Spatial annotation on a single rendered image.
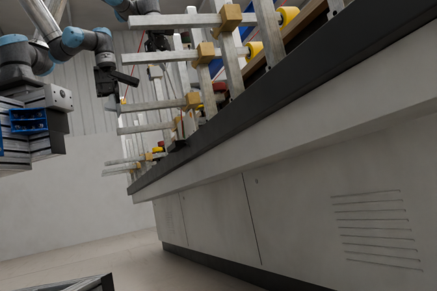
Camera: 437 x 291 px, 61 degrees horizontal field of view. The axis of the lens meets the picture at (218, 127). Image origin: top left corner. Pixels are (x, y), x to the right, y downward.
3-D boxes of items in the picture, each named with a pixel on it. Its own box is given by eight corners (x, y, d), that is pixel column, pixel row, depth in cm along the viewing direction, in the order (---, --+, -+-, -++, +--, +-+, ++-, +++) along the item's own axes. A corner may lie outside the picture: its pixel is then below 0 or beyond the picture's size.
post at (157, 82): (167, 156, 200) (153, 77, 208) (165, 157, 205) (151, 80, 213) (175, 154, 202) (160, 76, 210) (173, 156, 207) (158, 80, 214)
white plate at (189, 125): (195, 132, 146) (190, 108, 148) (180, 145, 170) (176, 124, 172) (196, 132, 146) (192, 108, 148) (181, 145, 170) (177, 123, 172)
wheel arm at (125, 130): (118, 136, 165) (116, 126, 166) (117, 138, 168) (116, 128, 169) (209, 123, 181) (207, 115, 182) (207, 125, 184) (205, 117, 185)
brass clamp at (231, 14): (225, 19, 105) (221, 3, 106) (211, 41, 117) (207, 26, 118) (244, 19, 107) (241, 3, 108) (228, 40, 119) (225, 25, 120)
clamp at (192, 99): (189, 104, 149) (186, 92, 150) (181, 113, 162) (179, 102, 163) (202, 102, 151) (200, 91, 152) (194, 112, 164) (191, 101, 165)
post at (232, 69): (238, 112, 108) (206, -37, 116) (234, 115, 111) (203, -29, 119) (250, 110, 109) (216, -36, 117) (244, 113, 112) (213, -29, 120)
